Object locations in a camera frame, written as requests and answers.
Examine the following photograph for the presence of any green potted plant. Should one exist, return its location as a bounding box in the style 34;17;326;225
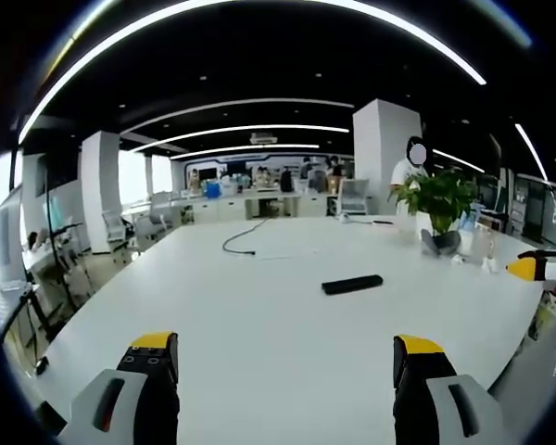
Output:
387;168;479;257

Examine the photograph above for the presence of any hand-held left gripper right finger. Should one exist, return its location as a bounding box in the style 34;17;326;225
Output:
392;334;515;445

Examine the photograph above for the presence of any black cable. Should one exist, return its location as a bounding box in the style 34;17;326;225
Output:
221;216;271;257

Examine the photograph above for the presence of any white desk row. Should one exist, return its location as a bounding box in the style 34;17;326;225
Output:
180;190;339;223

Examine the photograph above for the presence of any clear plastic bottle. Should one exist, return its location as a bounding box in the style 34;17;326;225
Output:
481;234;499;274

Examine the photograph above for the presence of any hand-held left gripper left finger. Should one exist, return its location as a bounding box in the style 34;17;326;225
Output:
57;330;181;445

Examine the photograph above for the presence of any white mesh office chair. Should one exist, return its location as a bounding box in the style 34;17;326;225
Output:
335;178;371;217

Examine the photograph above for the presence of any black remote control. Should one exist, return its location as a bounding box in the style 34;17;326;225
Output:
321;273;384;295

